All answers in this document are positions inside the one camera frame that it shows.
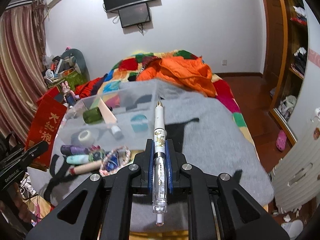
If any white clear pen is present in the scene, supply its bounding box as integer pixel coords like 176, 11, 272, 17
152, 101, 167, 226

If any red tea package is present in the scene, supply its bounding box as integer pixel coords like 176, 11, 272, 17
25, 97, 67, 168

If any teal round container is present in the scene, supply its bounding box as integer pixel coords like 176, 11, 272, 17
131, 114, 149, 133

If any clear plastic storage box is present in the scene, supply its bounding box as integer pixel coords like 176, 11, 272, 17
54, 81, 159, 152

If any blue snack packet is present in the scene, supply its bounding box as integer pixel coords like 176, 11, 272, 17
103, 155, 119, 172

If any purple bottle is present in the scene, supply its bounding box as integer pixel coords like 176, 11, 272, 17
60, 145, 89, 156

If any green patterned pouch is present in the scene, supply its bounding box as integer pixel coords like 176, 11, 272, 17
88, 148, 106, 161

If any pink striped tube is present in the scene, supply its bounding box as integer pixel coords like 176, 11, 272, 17
68, 160, 102, 176

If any mint green bottle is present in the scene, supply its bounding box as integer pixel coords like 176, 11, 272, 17
66, 154, 90, 165

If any green glass jar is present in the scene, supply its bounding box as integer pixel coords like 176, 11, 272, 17
82, 107, 103, 124

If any white tape roll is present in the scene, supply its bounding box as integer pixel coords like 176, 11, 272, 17
78, 130, 95, 147

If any red gift box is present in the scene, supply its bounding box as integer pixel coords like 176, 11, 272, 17
36, 86, 60, 106

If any orange down jacket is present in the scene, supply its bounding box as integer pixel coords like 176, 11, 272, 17
136, 56, 216, 98

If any colourful patchwork quilt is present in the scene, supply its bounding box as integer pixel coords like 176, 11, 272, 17
98, 50, 253, 143

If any striped curtain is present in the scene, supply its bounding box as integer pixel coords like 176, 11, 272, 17
1, 0, 47, 141

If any pink rabbit figurine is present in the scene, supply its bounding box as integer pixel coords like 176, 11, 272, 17
61, 81, 80, 107

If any pink slipper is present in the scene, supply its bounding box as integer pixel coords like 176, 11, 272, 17
276, 130, 287, 152

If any green box of clutter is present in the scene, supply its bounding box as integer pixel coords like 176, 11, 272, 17
42, 48, 89, 90

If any white sliding wardrobe door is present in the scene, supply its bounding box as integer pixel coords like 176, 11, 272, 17
289, 1, 320, 139

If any braided rope bracelet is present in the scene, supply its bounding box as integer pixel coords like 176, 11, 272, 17
99, 145, 132, 176

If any small wall monitor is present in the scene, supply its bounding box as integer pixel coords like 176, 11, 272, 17
118, 3, 151, 28

